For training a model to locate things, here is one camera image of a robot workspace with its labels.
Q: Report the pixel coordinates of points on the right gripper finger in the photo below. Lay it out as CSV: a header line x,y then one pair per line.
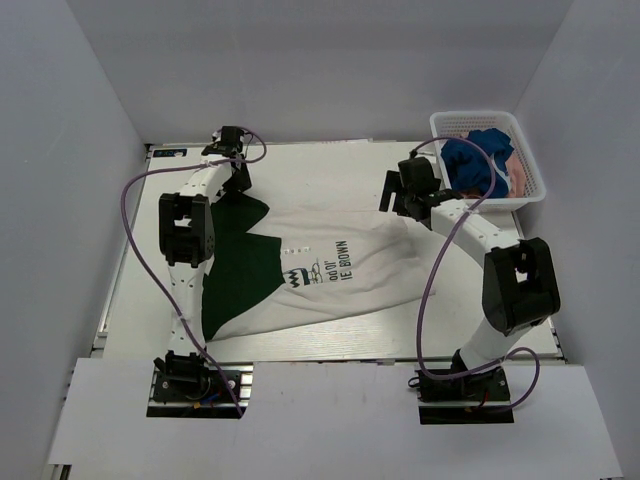
x,y
391,187
399,205

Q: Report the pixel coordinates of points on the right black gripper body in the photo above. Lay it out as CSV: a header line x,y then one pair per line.
x,y
407,192

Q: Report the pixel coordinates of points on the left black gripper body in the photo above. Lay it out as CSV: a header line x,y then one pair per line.
x,y
241,179

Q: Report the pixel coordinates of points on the blue t-shirt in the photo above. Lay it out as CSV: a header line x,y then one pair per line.
x,y
455,155

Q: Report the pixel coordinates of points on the pink t-shirt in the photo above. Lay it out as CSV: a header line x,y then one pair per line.
x,y
510,179

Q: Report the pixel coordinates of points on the white green-sleeved printed t-shirt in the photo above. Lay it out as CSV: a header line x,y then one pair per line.
x,y
274,270

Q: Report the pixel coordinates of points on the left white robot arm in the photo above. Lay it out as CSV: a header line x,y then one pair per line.
x,y
186,231

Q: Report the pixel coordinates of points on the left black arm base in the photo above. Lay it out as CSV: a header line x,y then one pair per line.
x,y
189,387

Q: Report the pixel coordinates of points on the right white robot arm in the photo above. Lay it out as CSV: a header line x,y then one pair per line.
x,y
519,289

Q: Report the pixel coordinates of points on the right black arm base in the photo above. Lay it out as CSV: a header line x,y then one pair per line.
x,y
475,400

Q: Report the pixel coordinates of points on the blue label sticker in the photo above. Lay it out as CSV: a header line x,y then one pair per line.
x,y
169,153

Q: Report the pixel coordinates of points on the white plastic basket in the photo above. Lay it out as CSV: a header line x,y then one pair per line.
x,y
455,125

